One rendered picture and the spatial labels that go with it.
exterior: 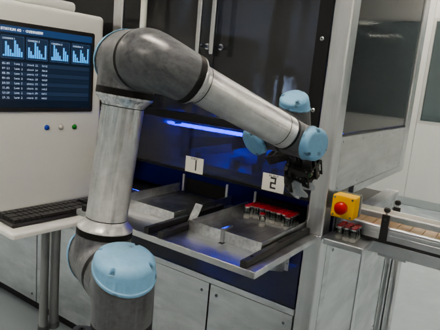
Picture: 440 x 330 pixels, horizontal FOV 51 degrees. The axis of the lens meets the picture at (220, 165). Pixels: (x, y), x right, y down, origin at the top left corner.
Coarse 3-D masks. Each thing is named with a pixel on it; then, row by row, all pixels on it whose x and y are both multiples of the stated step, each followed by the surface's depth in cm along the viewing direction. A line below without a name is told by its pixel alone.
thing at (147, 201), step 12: (132, 192) 168; (144, 192) 173; (156, 192) 179; (168, 192) 185; (180, 192) 187; (132, 204) 159; (144, 204) 156; (156, 204) 167; (168, 204) 169; (180, 204) 170; (192, 204) 172; (204, 204) 162; (216, 204) 169; (228, 204) 175; (156, 216) 153; (168, 216) 150
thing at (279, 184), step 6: (264, 174) 158; (270, 174) 156; (264, 180) 158; (270, 180) 157; (276, 180) 155; (282, 180) 154; (264, 186) 158; (276, 186) 156; (282, 186) 154; (282, 192) 155
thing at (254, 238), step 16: (240, 208) 166; (192, 224) 142; (208, 224) 151; (224, 224) 152; (240, 224) 154; (256, 224) 155; (272, 224) 157; (304, 224) 151; (240, 240) 132; (256, 240) 130; (272, 240) 134
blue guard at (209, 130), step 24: (144, 120) 187; (168, 120) 180; (144, 144) 189; (168, 144) 181; (192, 144) 174; (216, 144) 168; (240, 144) 162; (216, 168) 169; (240, 168) 163; (264, 168) 158; (288, 192) 154
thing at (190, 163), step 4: (188, 156) 176; (188, 160) 176; (192, 160) 175; (200, 160) 173; (188, 164) 176; (192, 164) 175; (196, 164) 174; (200, 164) 173; (188, 168) 177; (192, 168) 175; (196, 168) 174; (200, 168) 173; (192, 172) 176; (196, 172) 175; (200, 172) 173
